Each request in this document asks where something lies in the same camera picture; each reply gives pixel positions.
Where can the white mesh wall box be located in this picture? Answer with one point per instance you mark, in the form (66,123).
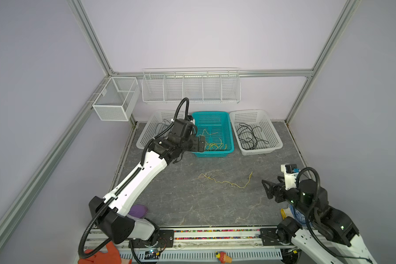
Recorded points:
(117,99)

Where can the blue white patterned cloth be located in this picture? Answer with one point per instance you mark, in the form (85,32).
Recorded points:
(290,211)

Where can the white plastic basket left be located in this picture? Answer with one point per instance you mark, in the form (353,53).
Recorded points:
(159,121)

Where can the purple object under arm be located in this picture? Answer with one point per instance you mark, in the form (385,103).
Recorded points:
(138,211)

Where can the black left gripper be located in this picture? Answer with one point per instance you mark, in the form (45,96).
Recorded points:
(195,147)

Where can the red yellow toy figure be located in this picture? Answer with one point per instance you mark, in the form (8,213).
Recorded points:
(223,258)

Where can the teal plastic basket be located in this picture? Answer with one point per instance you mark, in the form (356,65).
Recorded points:
(217,129)

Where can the white plastic basket right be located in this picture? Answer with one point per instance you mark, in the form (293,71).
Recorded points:
(255,132)

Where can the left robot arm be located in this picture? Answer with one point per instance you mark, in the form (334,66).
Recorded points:
(111,213)

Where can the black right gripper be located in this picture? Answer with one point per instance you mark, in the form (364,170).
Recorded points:
(280,189)

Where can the red gloved hand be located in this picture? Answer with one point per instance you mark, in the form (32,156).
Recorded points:
(112,256)

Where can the white plastic basket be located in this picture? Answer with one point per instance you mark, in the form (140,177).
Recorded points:
(159,121)
(255,132)

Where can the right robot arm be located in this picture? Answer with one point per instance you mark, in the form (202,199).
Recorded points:
(327,235)

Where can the black cable pulled free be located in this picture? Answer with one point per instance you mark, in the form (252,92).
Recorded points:
(248,138)

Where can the white wire wall rack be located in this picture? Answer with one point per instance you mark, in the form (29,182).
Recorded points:
(199,85)

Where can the aluminium frame post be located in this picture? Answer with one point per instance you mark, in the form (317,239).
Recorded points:
(342,22)

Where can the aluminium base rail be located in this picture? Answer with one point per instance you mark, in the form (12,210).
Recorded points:
(199,245)

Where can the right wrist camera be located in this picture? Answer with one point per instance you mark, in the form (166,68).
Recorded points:
(290,172)

